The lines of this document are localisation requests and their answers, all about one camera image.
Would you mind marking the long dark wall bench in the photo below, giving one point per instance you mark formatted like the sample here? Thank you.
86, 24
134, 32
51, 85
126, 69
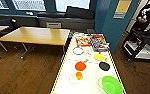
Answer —
27, 20

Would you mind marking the black bench cushion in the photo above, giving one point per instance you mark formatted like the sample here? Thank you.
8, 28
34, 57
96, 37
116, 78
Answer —
79, 12

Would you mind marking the green plastic bowl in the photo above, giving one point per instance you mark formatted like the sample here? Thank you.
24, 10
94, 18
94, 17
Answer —
111, 85

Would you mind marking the white yellow-edged air hockey table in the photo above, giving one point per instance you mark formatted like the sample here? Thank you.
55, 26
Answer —
91, 85

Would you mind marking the yellow wall poster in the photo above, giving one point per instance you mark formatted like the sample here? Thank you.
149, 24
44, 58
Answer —
123, 8

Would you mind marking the large light wooden table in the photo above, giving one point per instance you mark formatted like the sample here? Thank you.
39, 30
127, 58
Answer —
34, 35

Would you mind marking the grey vent panel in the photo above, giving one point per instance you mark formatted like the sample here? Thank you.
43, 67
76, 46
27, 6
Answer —
53, 24

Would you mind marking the orange plate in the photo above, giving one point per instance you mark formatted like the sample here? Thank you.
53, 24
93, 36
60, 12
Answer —
80, 66

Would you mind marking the blue board game box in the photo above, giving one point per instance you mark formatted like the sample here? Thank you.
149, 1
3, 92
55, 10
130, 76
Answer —
99, 43

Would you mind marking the red board game box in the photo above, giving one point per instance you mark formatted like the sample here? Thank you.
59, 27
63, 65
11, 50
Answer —
82, 41

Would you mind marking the black wheeled cart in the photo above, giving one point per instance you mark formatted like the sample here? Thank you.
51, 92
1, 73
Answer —
139, 36

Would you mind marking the small white sill device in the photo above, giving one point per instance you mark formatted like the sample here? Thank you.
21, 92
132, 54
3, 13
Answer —
29, 13

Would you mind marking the small orange plastic bowl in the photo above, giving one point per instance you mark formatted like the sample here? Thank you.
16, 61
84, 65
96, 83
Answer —
79, 76

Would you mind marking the black chair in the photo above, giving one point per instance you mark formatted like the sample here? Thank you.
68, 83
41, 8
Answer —
9, 23

